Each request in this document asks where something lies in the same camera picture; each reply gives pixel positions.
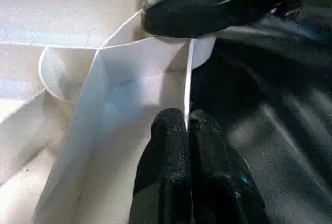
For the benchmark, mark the black mat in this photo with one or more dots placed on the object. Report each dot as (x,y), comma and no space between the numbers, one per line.
(272,91)

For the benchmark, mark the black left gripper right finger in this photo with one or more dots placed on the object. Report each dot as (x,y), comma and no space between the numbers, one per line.
(220,182)

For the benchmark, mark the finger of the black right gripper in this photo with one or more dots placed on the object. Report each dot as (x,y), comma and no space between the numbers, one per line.
(192,14)

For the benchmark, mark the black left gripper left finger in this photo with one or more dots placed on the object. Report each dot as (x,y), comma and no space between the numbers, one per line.
(166,172)

